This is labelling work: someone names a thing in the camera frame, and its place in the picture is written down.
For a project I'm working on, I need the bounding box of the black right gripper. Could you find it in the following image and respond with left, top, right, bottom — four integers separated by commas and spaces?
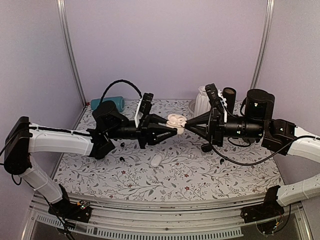
185, 107, 265, 147

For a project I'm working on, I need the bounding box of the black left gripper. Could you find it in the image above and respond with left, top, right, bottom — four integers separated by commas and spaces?
107, 112, 179, 149

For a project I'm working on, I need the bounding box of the cream earbud charging case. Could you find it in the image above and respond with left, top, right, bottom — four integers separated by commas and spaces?
166, 113, 187, 135

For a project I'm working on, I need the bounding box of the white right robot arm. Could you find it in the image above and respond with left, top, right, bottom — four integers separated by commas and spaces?
151, 83, 320, 218

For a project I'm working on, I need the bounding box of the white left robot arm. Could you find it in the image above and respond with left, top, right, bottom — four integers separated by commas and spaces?
1, 100, 177, 217

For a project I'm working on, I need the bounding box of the black earbud case right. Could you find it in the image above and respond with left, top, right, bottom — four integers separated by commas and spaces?
201, 143, 212, 153

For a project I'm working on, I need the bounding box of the white oval charging case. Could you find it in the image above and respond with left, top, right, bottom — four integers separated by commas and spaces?
150, 154, 163, 168

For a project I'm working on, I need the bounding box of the white pleated vase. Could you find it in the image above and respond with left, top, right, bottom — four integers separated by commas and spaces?
193, 86, 211, 117

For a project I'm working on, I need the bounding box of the black tall tumbler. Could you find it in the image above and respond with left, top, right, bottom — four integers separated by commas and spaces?
222, 87, 237, 114

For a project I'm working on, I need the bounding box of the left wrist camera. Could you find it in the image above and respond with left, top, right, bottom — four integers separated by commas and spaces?
134, 93, 154, 128

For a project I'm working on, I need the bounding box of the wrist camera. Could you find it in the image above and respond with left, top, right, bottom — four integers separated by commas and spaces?
205, 83, 219, 106
134, 93, 154, 128

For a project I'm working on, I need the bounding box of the black right camera cable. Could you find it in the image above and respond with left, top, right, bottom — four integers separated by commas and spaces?
199, 99, 320, 166

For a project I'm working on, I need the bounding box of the black camera cable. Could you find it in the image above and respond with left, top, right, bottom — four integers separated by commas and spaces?
101, 79, 143, 100
199, 99, 320, 166

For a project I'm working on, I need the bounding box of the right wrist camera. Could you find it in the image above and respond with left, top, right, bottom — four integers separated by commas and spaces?
205, 83, 219, 106

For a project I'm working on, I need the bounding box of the black left camera cable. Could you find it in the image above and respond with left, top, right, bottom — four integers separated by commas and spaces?
101, 79, 143, 100

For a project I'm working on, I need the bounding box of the aluminium front rail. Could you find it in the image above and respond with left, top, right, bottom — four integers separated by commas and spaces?
22, 193, 311, 240

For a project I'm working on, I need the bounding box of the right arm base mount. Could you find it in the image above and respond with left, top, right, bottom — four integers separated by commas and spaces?
240, 185, 285, 223

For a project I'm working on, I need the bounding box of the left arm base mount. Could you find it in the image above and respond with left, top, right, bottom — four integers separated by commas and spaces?
48, 184, 93, 223

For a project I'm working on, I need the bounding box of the aluminium corner post right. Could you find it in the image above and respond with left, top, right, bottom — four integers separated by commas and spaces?
249, 0, 275, 89

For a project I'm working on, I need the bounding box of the aluminium corner post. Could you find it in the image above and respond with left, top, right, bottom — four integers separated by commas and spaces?
56, 0, 87, 107
249, 0, 275, 89

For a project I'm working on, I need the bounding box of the aluminium corner post left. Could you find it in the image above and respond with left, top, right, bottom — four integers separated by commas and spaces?
56, 0, 87, 107

